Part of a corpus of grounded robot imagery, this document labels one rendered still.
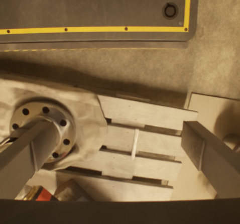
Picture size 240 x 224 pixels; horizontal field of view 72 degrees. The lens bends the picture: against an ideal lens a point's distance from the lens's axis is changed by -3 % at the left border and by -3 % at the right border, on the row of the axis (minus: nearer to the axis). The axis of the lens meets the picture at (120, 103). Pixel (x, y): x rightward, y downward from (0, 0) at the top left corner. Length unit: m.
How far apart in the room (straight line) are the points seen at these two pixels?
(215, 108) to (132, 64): 0.47
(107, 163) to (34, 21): 0.60
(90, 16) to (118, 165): 0.60
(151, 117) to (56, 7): 0.50
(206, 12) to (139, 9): 0.47
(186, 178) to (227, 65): 0.63
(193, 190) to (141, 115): 0.62
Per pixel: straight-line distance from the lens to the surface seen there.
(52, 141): 0.17
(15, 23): 0.57
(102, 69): 0.81
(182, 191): 1.13
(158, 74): 0.83
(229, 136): 1.01
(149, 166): 0.82
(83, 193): 0.88
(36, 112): 0.71
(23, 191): 0.70
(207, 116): 0.95
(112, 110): 0.69
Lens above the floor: 0.80
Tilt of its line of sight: 75 degrees down
